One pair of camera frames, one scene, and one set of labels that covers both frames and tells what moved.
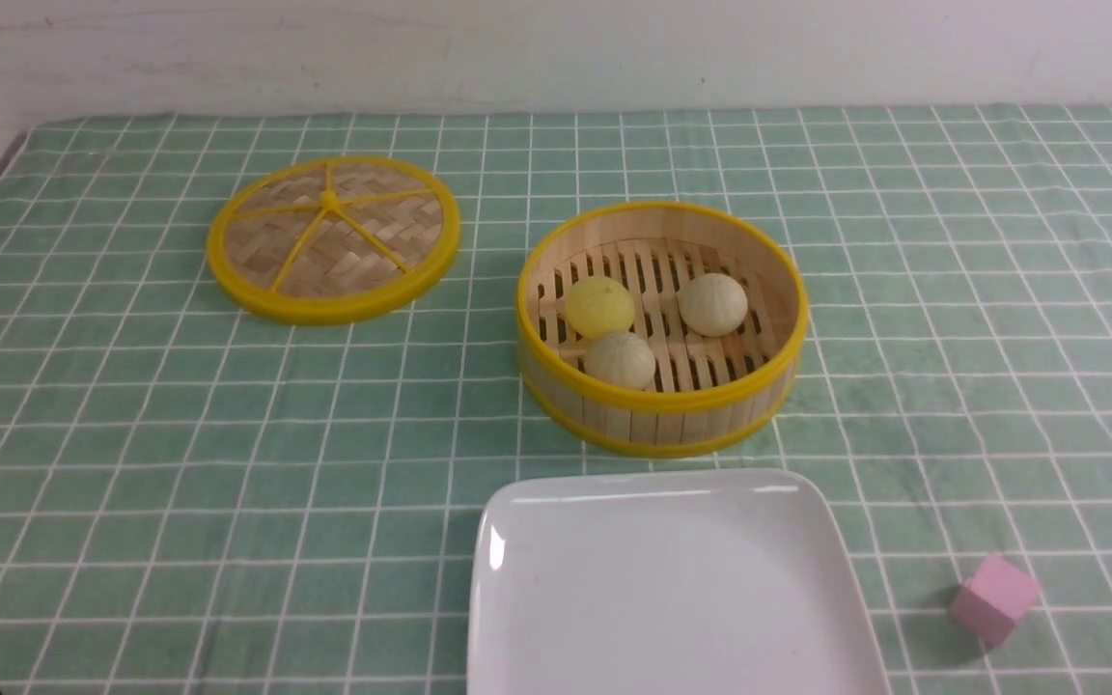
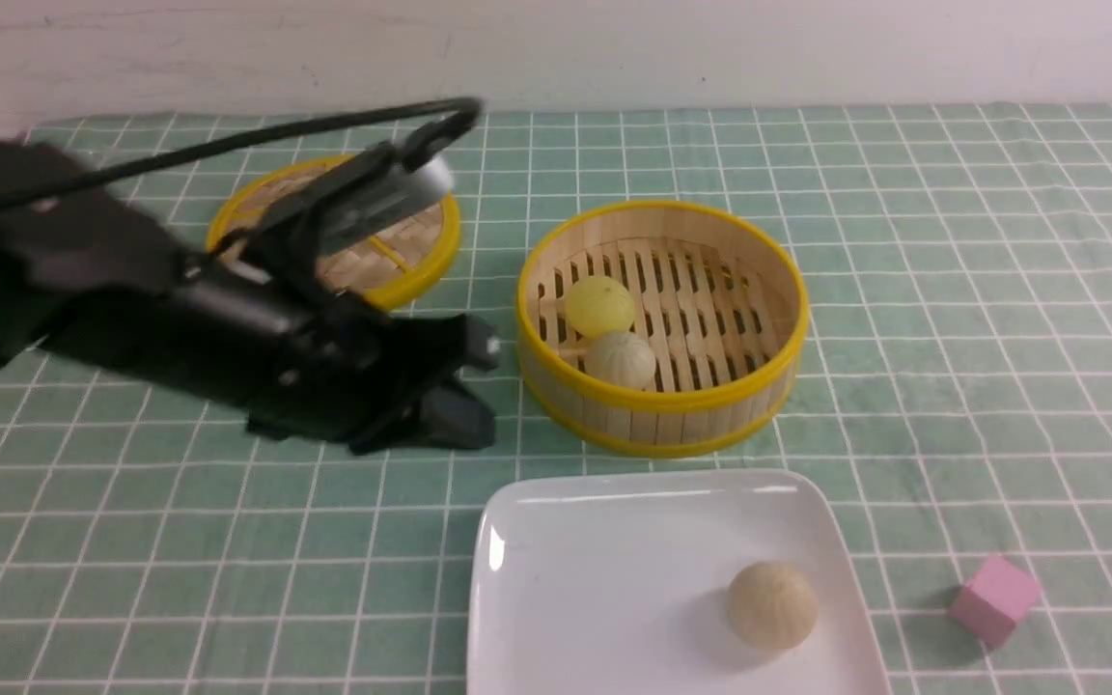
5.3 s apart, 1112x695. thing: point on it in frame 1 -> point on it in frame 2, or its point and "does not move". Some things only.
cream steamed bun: (712, 304) -> (773, 604)
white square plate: (667, 581) does not move
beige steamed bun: (622, 359) does not move
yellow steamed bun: (599, 306) does not move
